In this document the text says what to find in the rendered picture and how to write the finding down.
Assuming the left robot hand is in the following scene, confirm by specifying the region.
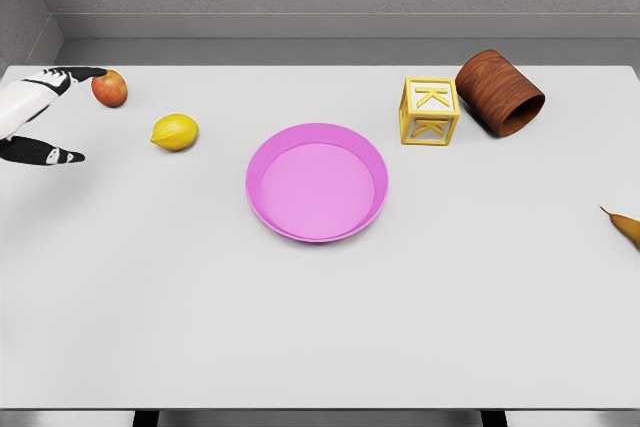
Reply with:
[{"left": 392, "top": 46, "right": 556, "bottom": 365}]
[{"left": 0, "top": 66, "right": 109, "bottom": 167}]

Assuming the yellow lemon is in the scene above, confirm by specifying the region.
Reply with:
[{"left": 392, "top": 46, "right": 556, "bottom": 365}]
[{"left": 149, "top": 113, "right": 200, "bottom": 152}]

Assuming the pink plate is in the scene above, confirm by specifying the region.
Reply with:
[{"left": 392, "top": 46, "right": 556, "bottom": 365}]
[{"left": 245, "top": 121, "right": 390, "bottom": 245}]

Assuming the red apple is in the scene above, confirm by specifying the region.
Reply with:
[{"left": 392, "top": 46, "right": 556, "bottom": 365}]
[{"left": 90, "top": 69, "right": 129, "bottom": 109}]

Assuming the yellow letter K block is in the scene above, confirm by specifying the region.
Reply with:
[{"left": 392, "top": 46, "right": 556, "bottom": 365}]
[{"left": 398, "top": 76, "right": 461, "bottom": 148}]

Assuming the brown wooden cup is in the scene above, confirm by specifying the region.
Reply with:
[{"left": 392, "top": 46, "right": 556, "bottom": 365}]
[{"left": 454, "top": 49, "right": 546, "bottom": 138}]

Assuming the orange-brown pear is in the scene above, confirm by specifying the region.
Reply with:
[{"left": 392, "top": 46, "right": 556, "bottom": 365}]
[{"left": 599, "top": 205, "right": 640, "bottom": 253}]

